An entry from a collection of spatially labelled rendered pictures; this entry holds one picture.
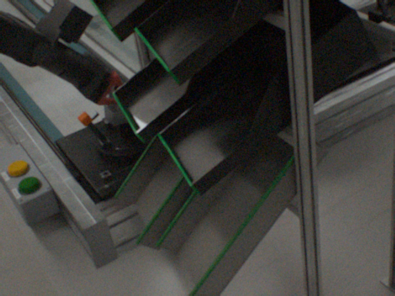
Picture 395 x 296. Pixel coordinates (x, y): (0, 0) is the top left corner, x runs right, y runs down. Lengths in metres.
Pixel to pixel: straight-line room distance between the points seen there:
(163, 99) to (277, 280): 0.38
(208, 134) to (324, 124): 0.54
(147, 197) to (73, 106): 0.55
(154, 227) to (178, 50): 0.34
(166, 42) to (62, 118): 0.81
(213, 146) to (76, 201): 0.45
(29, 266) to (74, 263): 0.09
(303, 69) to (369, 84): 0.70
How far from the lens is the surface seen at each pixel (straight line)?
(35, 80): 1.78
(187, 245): 1.01
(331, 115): 1.39
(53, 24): 1.15
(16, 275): 1.28
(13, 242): 1.35
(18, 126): 1.52
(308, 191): 0.84
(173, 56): 0.76
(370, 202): 1.28
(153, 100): 0.98
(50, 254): 1.29
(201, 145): 0.86
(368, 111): 1.46
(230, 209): 0.96
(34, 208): 1.29
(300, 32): 0.72
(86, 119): 1.25
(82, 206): 1.22
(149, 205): 1.10
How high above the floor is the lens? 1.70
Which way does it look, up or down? 35 degrees down
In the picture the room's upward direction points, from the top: 10 degrees counter-clockwise
